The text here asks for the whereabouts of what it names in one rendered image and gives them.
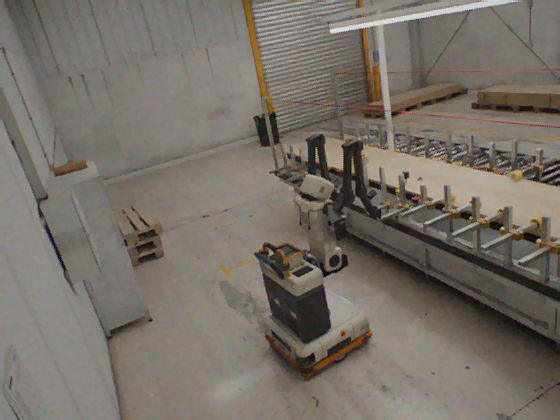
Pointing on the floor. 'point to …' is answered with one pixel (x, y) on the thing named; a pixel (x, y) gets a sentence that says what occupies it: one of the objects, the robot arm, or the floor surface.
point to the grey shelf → (112, 313)
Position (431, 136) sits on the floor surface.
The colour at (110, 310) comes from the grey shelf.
